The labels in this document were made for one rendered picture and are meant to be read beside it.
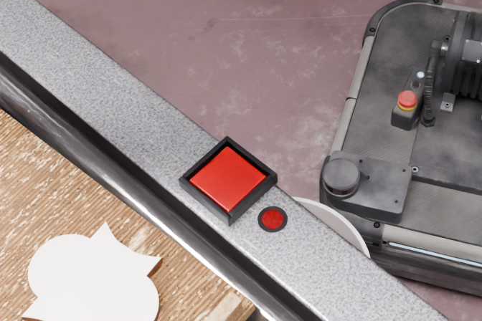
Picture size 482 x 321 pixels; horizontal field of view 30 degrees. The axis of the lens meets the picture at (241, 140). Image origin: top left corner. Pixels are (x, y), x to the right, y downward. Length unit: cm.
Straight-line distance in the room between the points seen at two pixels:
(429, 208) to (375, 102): 27
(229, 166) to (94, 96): 20
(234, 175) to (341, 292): 17
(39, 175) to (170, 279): 20
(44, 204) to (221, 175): 19
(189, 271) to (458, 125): 102
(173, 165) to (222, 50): 131
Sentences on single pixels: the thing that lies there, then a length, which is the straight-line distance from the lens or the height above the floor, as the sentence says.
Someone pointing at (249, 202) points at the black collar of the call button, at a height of 93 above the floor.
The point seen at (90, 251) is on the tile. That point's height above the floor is 95.
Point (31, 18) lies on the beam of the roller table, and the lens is 118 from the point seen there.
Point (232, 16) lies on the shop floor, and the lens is 236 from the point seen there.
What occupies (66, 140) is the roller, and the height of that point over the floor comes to 92.
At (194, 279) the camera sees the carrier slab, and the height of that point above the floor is 94.
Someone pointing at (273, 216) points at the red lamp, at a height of 92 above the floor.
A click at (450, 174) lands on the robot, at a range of 177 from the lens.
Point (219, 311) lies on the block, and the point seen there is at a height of 96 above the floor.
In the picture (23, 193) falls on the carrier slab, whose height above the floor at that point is 94.
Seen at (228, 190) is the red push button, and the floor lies 93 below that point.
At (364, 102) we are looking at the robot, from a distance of 188.
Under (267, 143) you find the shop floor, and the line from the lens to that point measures 211.
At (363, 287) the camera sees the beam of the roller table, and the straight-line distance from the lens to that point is 92.
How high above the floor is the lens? 175
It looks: 56 degrees down
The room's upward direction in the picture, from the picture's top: 7 degrees counter-clockwise
